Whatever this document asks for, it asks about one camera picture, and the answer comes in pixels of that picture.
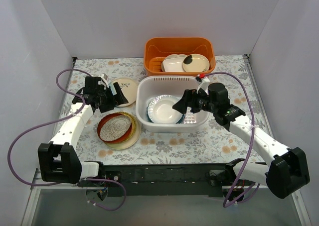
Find white deep plate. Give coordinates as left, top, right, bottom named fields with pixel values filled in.
left=146, top=95, right=185, bottom=124

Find white plastic bin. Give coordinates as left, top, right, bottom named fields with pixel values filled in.
left=136, top=76, right=209, bottom=133

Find teal scalloped plate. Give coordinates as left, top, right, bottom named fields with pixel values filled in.
left=147, top=100, right=185, bottom=124

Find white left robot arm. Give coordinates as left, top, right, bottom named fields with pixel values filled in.
left=38, top=76, right=128, bottom=186

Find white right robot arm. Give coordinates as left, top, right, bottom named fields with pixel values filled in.
left=172, top=83, right=310, bottom=199

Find white round plate in bin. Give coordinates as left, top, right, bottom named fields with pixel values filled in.
left=160, top=53, right=188, bottom=73

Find orange plastic bin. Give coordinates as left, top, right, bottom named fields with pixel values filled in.
left=144, top=37, right=216, bottom=77

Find cream leaf pattern plate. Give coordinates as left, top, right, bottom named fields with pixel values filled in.
left=109, top=77, right=138, bottom=108

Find speckled round plate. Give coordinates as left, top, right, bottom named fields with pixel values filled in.
left=100, top=114, right=131, bottom=141

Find gold rimmed plate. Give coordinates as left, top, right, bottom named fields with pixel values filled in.
left=106, top=112, right=137, bottom=145

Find red round plate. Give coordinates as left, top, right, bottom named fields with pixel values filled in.
left=97, top=113, right=132, bottom=144

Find cream plate black spot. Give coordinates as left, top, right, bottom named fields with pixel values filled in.
left=182, top=54, right=210, bottom=72

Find white rectangular dish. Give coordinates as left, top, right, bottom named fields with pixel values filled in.
left=162, top=56, right=187, bottom=73

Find cream large plate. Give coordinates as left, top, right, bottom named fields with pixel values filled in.
left=105, top=119, right=142, bottom=150

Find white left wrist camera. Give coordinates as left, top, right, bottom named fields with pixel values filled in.
left=99, top=73, right=109, bottom=90

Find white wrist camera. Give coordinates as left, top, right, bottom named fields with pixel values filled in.
left=99, top=73, right=109, bottom=90
left=195, top=73, right=211, bottom=94

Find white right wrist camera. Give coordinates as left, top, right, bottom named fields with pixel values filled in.
left=195, top=73, right=211, bottom=94

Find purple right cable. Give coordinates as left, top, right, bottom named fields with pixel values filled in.
left=204, top=71, right=261, bottom=208

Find purple cable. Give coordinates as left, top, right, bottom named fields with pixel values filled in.
left=7, top=68, right=127, bottom=211
left=204, top=71, right=261, bottom=208

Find aluminium frame rail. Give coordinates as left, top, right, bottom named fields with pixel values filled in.
left=21, top=183, right=83, bottom=226

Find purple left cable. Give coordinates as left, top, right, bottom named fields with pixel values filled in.
left=7, top=68, right=127, bottom=211

